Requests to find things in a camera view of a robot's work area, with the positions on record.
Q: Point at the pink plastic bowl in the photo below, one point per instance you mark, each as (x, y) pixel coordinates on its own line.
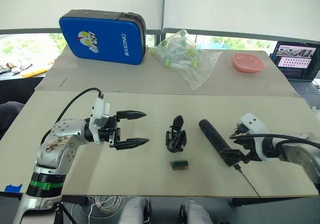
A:
(247, 63)

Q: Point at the dark clothed person knee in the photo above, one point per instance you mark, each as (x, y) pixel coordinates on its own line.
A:
(10, 116)

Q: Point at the brown cardboard sheet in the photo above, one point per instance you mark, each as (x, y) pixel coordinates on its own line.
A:
(140, 79)

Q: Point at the black gripper body workpiece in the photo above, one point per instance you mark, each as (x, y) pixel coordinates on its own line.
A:
(176, 136)

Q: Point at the small green brown finger piece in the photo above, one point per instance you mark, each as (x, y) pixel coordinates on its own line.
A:
(179, 165)

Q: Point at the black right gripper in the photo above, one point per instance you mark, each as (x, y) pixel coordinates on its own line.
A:
(250, 146)

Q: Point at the black electric screwdriver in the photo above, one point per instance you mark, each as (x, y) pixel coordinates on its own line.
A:
(212, 136)

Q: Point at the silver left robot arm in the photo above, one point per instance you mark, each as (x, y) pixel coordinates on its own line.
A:
(53, 149)

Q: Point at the grey rounded robot leg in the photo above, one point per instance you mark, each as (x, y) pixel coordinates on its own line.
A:
(195, 214)
(136, 211)

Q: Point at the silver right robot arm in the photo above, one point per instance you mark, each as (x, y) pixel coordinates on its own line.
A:
(297, 151)

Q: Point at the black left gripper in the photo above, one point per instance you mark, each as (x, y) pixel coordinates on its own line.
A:
(110, 134)

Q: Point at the blue tape strip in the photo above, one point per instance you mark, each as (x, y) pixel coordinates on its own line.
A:
(12, 188)

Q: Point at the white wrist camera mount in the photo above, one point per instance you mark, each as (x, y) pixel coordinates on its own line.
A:
(252, 123)
(98, 119)

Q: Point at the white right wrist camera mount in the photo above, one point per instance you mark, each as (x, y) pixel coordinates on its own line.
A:
(252, 123)

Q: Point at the open dark laptop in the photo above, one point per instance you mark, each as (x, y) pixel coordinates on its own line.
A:
(295, 64)

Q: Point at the yellow flat object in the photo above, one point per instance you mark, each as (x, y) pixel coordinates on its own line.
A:
(33, 72)

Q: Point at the clear bag of sample tubes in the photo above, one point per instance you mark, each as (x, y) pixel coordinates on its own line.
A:
(185, 57)

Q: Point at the black side table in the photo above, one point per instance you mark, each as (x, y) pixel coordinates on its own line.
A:
(17, 86)

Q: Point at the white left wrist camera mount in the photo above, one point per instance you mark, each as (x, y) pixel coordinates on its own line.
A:
(98, 119)

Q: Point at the blue RXIONG carry case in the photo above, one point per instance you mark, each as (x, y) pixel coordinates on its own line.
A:
(100, 38)

